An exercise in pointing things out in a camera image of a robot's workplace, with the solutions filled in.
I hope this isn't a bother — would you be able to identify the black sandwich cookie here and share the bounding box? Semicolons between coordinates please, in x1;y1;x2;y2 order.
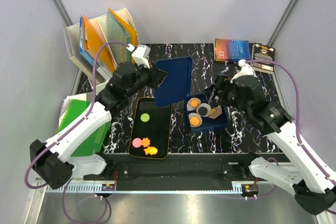
198;106;208;116

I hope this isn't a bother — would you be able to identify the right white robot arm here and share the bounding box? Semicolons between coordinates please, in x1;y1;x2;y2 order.
204;75;335;215

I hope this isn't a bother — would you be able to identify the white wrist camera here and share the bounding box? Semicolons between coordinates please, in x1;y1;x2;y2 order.
131;45;151;69
230;59;255;83

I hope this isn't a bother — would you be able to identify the blue tin box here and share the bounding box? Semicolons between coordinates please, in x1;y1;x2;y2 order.
184;94;228;133

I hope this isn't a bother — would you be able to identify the green round cookie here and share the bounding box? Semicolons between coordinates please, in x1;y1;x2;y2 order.
140;113;150;122

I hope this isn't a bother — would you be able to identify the orange dotted round cookie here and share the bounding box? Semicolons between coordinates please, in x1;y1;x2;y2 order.
190;116;201;127

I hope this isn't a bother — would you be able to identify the blue orange book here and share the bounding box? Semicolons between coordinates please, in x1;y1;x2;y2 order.
214;38;251;62

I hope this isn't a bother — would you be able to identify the orange leaf cookie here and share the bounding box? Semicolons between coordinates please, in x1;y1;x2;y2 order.
189;99;200;108

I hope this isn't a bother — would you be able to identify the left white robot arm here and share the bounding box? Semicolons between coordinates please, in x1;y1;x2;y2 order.
24;61;168;189

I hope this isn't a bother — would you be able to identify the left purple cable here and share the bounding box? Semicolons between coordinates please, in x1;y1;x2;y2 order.
25;40;132;223

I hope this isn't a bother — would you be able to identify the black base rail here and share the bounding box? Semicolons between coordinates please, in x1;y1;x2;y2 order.
83;152;271;192

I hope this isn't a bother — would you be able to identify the black paperback book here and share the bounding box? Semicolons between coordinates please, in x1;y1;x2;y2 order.
251;43;275;74

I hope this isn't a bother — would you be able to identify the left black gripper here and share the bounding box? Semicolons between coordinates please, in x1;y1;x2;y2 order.
127;59;169;98

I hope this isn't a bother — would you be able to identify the black gold-rimmed tray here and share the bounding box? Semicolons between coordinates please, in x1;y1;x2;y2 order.
128;97;172;159

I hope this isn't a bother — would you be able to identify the orange fish cookie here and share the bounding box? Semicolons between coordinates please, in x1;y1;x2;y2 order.
144;146;158;155

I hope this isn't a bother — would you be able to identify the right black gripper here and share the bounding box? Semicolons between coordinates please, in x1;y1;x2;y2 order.
202;73;250;115

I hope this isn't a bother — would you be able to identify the orange flower cookie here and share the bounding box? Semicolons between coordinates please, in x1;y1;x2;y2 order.
141;137;151;147

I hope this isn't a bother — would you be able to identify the blue tin lid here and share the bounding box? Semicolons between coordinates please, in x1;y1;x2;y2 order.
154;57;193;107

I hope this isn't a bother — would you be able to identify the pink round cookie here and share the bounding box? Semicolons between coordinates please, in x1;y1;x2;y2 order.
132;138;142;148

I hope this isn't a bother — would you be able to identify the green clip file folder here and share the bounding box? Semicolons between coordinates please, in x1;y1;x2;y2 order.
55;99;111;161

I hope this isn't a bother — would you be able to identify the purple cable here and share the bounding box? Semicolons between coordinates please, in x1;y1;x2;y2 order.
25;40;132;223
217;60;336;214

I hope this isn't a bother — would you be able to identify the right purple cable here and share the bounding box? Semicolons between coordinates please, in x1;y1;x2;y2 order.
217;60;336;214

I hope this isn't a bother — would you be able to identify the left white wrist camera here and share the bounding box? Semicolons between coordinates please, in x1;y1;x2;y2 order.
131;45;151;69

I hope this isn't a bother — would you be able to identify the teal speckled folder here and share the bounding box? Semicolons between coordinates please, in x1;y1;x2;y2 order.
107;9;131;64

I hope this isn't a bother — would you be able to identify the white paper cookie cup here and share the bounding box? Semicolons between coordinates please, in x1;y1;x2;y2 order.
196;103;212;117

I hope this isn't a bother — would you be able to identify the yellow orange folder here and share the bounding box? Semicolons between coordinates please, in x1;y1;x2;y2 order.
108;8;139;46

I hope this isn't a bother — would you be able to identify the white file organizer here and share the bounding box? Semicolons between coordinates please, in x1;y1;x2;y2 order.
63;8;135;88

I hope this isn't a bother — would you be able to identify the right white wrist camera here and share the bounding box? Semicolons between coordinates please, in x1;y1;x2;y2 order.
230;59;255;83

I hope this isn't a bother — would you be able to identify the blue binder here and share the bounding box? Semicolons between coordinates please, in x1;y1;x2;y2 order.
79;15;102;66

